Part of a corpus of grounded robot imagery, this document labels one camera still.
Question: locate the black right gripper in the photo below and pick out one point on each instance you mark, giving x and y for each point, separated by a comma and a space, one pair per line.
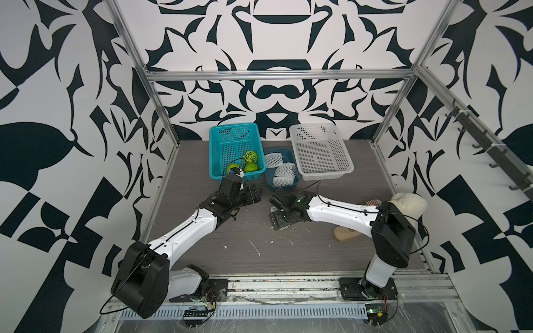
274, 218

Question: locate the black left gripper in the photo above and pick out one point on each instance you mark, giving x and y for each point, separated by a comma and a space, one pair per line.
255, 194

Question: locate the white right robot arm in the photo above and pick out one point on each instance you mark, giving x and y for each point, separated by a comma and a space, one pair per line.
391, 226

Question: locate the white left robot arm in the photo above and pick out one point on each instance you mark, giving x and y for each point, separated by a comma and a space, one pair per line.
145, 279

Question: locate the white foam net front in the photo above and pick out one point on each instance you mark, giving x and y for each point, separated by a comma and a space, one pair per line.
282, 181

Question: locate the white foam net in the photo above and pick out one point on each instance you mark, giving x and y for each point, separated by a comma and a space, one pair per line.
274, 160
282, 181
286, 170

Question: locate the green custard apple front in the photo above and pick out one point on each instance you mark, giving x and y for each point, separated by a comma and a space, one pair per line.
233, 168

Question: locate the green custard apple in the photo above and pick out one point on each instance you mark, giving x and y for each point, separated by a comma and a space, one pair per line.
251, 167
233, 168
250, 157

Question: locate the green custard apple right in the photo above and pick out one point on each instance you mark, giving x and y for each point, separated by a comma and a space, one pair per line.
251, 167

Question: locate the white foam net middle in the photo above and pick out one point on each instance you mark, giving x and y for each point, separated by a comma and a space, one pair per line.
286, 170

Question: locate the green custard apple upper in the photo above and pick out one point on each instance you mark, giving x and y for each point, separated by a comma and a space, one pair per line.
250, 157

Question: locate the white foam net back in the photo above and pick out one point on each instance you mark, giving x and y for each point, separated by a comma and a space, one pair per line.
274, 160

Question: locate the dark teal small tray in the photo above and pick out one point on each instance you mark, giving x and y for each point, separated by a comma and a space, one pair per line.
288, 156

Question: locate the teal perforated plastic basket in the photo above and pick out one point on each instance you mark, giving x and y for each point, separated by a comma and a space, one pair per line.
228, 145

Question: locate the tan sponge block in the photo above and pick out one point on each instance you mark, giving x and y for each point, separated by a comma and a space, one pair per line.
342, 234

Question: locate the white perforated plastic basket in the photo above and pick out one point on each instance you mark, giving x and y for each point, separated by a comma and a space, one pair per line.
320, 152

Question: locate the white plush toy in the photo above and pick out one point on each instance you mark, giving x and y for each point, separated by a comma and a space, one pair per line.
411, 205

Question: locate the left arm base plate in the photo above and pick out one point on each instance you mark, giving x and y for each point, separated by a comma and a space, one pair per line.
215, 290

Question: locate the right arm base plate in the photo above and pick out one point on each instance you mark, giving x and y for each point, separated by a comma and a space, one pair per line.
359, 289

